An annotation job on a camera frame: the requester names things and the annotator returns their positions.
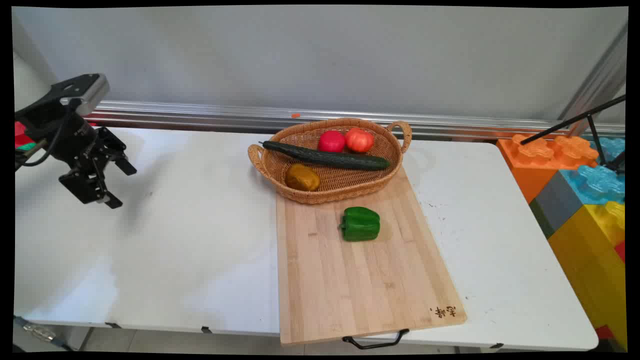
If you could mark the blue foam block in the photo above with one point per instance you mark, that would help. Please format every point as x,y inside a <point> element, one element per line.
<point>597,182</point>

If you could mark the wooden cutting board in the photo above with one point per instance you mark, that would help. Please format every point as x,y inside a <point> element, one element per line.
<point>360,280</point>

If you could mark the aluminium rail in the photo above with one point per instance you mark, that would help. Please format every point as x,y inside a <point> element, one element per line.
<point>200,114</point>

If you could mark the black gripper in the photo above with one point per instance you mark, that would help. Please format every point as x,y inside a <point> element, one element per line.
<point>65,135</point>

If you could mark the green bell pepper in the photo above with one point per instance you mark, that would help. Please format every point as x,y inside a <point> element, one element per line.
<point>361,224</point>

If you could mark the green foam block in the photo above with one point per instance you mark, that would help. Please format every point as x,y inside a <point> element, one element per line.
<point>26,146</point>

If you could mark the red tomato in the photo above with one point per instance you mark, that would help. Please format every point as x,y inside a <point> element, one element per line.
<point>331,141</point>

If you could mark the black tripod stand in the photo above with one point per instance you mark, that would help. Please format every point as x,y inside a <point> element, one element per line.
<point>590,116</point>

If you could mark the long dark green cucumber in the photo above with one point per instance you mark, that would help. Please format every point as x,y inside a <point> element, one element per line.
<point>330,158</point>

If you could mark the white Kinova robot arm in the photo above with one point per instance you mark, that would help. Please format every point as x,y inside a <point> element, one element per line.
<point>31,80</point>

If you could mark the woven wicker basket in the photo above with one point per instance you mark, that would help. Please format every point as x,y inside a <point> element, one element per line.
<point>340,182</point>

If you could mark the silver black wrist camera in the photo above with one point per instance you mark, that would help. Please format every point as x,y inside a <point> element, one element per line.
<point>87,92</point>

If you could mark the brown potato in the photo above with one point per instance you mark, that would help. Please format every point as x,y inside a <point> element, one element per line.
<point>302,178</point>

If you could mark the orange foam block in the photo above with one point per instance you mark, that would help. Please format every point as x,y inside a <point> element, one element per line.
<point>537,167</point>

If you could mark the slanted aluminium profile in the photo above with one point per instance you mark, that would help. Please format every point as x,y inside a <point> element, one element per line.
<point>597,80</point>

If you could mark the metal table latch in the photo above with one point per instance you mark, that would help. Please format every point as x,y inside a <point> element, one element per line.
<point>37,331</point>

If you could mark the grey foam block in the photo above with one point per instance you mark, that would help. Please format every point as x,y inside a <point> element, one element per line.
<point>557,205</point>

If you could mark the orange-red tomato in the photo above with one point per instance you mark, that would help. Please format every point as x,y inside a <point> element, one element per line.
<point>359,140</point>

